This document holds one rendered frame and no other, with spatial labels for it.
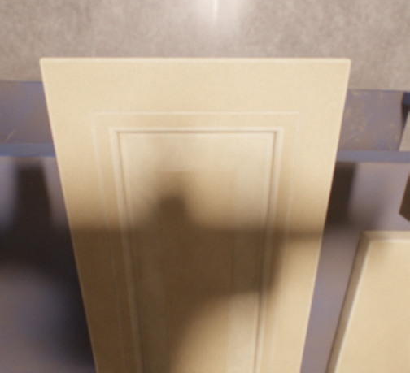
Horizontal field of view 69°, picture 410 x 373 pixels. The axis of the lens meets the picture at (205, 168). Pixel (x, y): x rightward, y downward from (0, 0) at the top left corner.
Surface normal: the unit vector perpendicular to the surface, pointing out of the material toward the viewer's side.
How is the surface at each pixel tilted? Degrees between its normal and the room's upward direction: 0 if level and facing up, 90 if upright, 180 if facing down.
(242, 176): 12
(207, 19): 0
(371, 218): 0
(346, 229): 0
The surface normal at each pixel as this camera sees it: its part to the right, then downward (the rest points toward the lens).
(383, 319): 0.01, 0.36
